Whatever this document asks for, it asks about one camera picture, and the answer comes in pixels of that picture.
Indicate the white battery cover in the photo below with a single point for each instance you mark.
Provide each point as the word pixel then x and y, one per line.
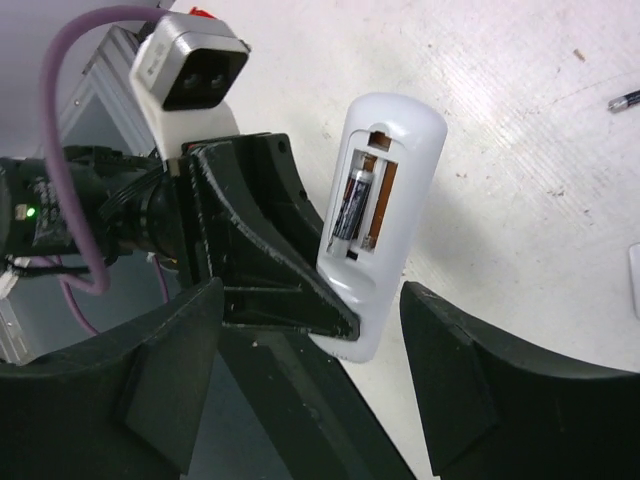
pixel 634 269

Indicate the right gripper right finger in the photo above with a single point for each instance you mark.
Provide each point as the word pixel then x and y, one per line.
pixel 494 406

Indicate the AAA battery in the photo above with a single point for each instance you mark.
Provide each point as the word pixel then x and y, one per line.
pixel 353 204
pixel 624 102

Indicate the aluminium frame rail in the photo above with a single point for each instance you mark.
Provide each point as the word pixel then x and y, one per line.
pixel 101 111

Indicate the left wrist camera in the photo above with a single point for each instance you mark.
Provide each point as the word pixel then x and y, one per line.
pixel 180 77

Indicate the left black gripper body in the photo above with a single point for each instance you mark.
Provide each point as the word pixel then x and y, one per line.
pixel 247 218

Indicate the white remote control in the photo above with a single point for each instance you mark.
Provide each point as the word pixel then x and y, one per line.
pixel 400 140

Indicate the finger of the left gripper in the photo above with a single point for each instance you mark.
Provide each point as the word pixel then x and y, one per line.
pixel 300 310

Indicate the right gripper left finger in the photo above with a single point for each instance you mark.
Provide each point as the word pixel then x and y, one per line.
pixel 125 404

